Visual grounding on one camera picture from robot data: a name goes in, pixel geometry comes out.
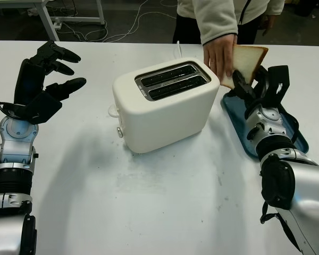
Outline slice of toast bread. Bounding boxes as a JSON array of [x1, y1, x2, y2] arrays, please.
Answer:
[[220, 44, 269, 90]]

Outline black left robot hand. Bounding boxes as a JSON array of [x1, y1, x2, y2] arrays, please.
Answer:
[[14, 40, 87, 107]]

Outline person's left hand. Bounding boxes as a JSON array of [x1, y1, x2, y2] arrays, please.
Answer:
[[259, 14, 279, 37]]

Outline tangled white floor cable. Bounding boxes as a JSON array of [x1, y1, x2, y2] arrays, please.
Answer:
[[60, 21, 176, 43]]

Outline person in black trousers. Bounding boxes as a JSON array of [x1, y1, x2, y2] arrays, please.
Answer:
[[172, 0, 269, 45]]

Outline person's right hand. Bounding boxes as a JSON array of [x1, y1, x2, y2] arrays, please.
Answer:
[[203, 34, 239, 78]]

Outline white two-slot toaster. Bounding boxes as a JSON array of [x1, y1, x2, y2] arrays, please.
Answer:
[[108, 57, 220, 154]]

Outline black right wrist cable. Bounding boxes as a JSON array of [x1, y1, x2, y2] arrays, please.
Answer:
[[246, 100, 300, 149]]

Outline blue plastic tray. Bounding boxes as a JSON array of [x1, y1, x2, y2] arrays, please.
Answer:
[[221, 89, 309, 159]]

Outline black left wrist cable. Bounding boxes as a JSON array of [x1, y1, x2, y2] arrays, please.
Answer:
[[0, 99, 25, 119]]

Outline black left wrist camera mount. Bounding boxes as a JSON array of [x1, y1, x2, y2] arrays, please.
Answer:
[[23, 91, 63, 124]]

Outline white background desk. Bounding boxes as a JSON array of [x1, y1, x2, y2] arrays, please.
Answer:
[[0, 0, 107, 42]]

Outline person's left forearm cream sleeve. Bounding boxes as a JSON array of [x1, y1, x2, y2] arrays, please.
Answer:
[[265, 0, 286, 18]]

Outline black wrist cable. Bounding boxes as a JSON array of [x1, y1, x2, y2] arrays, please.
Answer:
[[0, 99, 25, 119], [246, 100, 300, 149]]

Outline white toaster power cord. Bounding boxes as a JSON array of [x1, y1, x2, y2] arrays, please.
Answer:
[[172, 40, 183, 60]]

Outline person's right forearm cream sleeve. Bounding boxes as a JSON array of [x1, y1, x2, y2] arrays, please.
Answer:
[[194, 0, 239, 46]]

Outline black bin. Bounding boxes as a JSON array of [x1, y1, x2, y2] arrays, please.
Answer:
[[295, 0, 319, 18]]

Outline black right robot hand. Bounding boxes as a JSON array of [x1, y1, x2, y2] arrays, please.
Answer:
[[231, 65, 291, 107]]

